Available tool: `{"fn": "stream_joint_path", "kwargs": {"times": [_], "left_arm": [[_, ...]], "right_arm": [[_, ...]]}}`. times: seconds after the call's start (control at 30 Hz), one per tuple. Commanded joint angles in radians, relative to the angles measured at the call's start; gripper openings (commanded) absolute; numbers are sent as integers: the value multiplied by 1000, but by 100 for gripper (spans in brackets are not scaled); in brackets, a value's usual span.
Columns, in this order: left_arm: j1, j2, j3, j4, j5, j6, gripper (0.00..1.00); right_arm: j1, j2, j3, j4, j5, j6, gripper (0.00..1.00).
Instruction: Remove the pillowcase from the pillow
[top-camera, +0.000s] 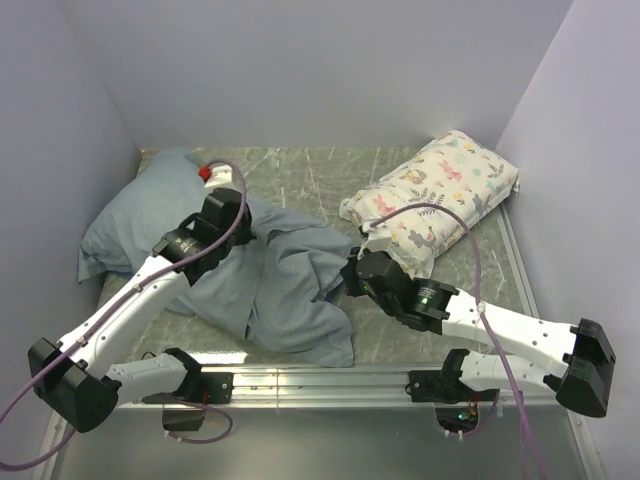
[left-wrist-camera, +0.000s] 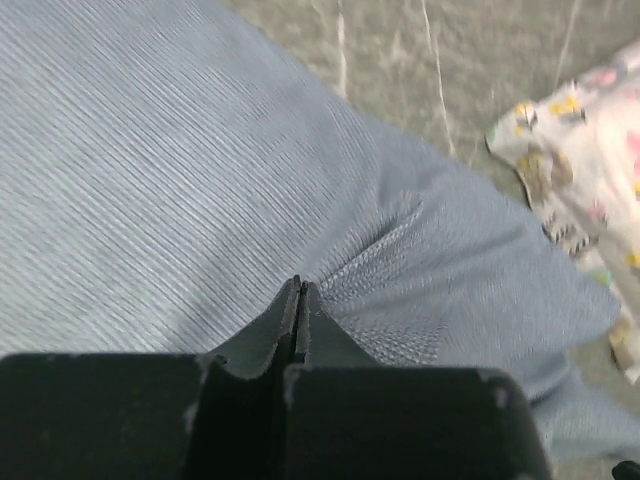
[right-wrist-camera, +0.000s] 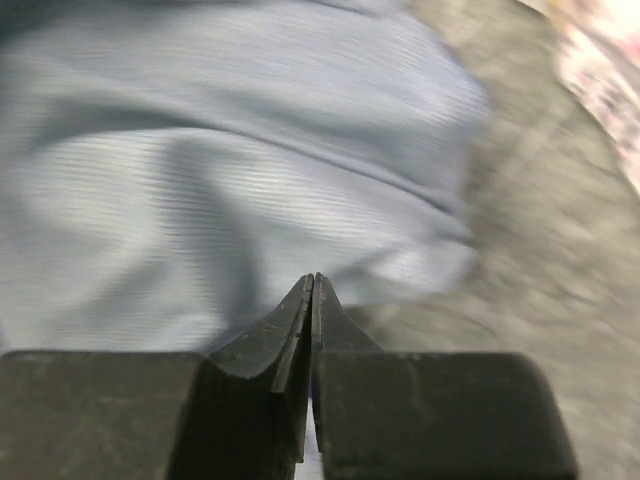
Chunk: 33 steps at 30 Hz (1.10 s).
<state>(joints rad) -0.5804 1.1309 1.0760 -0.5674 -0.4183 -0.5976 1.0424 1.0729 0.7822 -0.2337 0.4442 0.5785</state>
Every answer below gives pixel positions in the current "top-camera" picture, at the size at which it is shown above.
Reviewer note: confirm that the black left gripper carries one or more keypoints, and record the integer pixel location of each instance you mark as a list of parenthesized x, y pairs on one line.
[(247, 232)]

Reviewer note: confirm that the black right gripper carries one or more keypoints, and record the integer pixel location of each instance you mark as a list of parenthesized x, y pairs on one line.
[(350, 275)]

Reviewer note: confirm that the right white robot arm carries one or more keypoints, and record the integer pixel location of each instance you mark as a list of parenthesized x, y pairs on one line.
[(575, 362)]

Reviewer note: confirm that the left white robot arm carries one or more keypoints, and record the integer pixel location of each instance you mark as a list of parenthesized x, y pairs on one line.
[(80, 377)]

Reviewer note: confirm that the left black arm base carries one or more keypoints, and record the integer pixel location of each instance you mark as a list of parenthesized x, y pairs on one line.
[(185, 410)]

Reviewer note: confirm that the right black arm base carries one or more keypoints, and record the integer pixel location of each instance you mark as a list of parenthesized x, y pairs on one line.
[(459, 410)]

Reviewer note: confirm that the floral patterned pillow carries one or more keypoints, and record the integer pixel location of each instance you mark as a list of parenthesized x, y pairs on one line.
[(453, 171)]

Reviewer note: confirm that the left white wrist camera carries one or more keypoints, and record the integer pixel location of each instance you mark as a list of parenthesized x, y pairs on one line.
[(221, 176)]

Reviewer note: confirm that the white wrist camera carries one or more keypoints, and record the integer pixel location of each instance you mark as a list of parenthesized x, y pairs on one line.
[(221, 176), (376, 237)]

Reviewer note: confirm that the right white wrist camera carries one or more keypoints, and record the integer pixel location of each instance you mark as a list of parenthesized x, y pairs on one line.
[(376, 237)]

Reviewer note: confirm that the aluminium mounting rail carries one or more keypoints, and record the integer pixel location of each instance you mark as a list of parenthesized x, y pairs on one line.
[(304, 387)]

